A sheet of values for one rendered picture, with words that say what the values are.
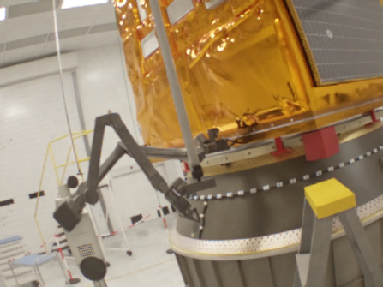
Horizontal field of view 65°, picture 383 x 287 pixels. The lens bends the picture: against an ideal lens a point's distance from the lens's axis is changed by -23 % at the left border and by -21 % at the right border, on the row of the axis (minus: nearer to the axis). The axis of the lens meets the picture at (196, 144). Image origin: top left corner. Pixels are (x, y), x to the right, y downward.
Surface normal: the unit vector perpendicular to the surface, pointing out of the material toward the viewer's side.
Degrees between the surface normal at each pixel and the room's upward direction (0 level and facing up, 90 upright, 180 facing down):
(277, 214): 62
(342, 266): 90
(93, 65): 90
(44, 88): 90
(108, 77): 90
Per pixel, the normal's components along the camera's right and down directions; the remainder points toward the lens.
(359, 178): 0.01, -0.48
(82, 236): 0.34, -0.08
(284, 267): -0.40, 0.11
